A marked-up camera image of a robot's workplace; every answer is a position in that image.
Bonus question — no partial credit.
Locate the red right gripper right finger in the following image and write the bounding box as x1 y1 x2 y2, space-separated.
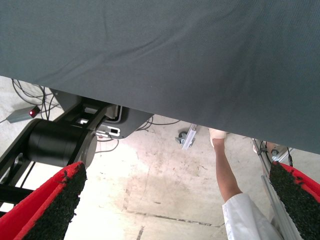
268 160 320 240

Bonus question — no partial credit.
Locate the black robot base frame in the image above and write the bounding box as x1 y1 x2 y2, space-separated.
0 87 155 218

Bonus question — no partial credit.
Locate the person's bare forearm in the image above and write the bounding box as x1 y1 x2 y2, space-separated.
212 137 243 202

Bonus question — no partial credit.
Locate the white coat sleeve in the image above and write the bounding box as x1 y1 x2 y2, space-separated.
221 192 283 240

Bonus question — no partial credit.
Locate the black caster wheel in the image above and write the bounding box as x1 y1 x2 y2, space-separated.
174 133 187 145

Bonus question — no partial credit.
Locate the aluminium frame profile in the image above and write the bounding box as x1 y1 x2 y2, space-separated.
251 138 305 240

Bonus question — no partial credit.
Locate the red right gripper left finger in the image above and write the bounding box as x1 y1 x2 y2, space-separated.
0 161 88 240

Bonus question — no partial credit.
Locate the aluminium table leg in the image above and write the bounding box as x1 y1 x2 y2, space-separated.
181 123 201 151

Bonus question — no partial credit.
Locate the dark table cloth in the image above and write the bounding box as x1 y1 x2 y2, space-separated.
0 0 320 155

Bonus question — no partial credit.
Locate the black floor cable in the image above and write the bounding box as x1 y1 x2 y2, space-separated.
95 138 120 154
11 78 61 121
136 115 181 132

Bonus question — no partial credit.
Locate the grey adapter box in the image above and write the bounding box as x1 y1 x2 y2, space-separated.
6 105 42 124

